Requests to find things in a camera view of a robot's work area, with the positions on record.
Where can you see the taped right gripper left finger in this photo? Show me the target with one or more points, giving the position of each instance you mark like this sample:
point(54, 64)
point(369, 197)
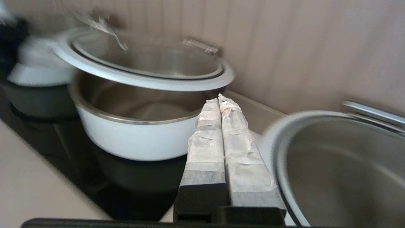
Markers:
point(205, 158)

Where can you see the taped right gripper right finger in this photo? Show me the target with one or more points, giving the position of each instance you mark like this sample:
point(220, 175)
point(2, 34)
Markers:
point(246, 167)

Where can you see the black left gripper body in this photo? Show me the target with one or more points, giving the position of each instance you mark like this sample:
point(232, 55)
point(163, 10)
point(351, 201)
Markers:
point(12, 47)

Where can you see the large white pot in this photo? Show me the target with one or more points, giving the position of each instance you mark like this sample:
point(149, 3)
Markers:
point(38, 101)

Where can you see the small white pot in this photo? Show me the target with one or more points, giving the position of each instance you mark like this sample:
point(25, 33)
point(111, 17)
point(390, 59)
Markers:
point(133, 142)

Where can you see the black glass cooktop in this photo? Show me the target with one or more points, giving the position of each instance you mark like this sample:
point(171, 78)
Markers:
point(95, 177)

